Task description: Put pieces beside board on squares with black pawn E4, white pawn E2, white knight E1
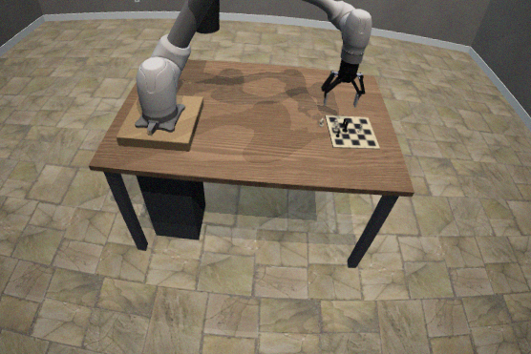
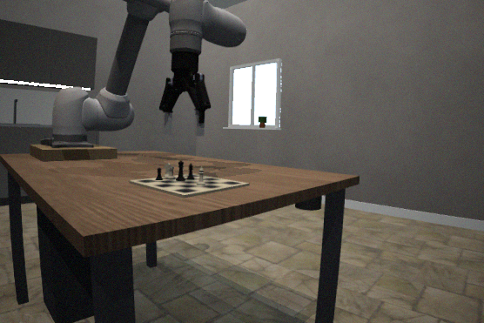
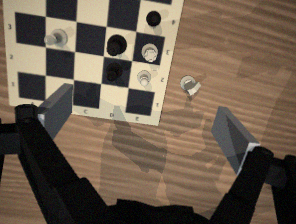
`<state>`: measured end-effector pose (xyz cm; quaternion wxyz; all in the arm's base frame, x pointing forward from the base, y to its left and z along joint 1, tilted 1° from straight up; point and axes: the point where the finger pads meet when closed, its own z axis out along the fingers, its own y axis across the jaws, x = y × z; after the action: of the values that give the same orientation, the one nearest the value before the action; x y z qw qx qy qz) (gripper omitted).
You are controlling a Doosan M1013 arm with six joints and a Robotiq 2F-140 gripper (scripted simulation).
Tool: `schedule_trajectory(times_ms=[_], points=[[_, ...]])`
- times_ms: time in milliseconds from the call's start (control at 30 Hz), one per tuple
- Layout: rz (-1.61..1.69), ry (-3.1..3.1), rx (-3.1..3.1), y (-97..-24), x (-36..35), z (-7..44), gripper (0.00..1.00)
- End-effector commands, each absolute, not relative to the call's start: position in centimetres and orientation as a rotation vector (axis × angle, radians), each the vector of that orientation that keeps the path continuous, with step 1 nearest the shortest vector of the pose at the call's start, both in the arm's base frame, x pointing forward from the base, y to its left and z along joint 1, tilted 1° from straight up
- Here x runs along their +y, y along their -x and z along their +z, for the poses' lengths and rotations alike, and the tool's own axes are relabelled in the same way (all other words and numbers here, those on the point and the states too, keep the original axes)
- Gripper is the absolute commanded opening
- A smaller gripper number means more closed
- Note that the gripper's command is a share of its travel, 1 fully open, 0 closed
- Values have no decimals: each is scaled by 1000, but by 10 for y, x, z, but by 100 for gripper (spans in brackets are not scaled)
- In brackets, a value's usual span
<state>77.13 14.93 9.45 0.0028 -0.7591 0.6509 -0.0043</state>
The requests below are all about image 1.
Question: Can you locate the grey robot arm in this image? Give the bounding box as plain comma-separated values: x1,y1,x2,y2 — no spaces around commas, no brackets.
135,0,372,135

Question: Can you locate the black and cream chessboard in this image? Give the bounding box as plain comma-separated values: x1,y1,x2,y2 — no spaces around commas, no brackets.
326,115,380,150

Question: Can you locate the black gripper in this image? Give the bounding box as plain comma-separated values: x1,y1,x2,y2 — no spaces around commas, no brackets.
321,59,365,108

